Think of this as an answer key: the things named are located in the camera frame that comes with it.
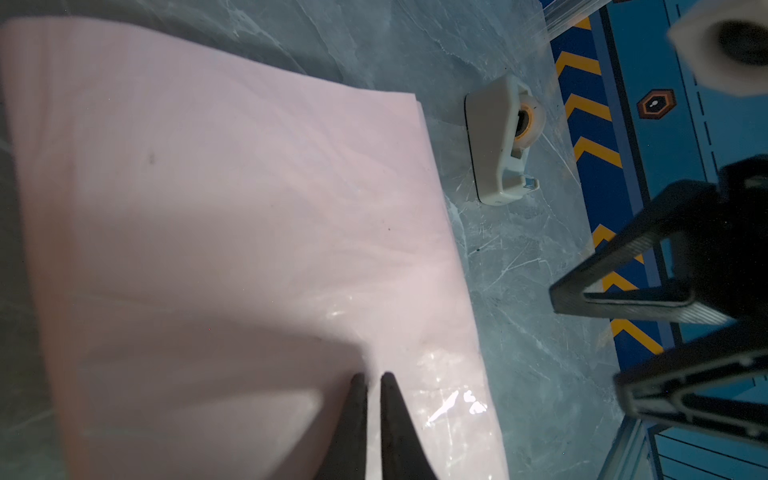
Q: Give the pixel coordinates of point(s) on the purple wrapping paper sheet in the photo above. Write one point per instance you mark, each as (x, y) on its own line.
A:
(217, 246)

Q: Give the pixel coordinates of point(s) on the right aluminium corner post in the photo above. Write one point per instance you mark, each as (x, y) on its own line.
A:
(561, 15)

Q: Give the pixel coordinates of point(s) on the white tape dispenser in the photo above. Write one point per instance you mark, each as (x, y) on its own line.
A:
(504, 120)

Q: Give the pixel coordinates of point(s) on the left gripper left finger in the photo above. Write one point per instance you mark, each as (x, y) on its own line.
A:
(346, 456)

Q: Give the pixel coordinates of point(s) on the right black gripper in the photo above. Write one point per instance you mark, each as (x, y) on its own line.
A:
(697, 254)

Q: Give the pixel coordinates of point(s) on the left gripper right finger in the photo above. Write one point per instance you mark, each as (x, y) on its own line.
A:
(402, 455)

